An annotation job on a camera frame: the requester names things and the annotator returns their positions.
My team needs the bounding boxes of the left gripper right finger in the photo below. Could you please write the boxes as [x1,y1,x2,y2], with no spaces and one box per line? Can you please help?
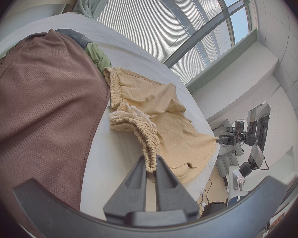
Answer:
[155,155,200,219]

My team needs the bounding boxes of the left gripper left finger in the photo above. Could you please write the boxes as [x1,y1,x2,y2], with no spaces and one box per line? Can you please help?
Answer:
[103,155,148,219]

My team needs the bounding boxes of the tan shorts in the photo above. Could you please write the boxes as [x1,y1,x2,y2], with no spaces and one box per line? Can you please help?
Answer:
[103,67,220,184]

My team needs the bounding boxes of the bed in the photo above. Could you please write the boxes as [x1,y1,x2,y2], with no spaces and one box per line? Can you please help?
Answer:
[0,0,221,220]

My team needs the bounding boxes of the brown garment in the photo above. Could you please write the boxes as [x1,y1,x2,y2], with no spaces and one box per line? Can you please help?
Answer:
[0,29,112,232]

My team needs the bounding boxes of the window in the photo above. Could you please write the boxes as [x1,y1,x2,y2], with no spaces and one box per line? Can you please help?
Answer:
[96,0,258,94]

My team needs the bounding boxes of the green garment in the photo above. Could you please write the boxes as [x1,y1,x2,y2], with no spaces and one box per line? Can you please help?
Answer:
[84,42,112,78]

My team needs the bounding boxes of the dark grey garment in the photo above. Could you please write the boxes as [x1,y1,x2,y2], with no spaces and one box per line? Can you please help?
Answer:
[55,29,93,50]

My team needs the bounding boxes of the pale green curtain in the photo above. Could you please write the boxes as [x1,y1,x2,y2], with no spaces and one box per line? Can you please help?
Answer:
[73,0,120,21]

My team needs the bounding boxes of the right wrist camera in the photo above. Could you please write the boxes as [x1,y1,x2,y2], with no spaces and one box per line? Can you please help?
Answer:
[222,119,245,135]

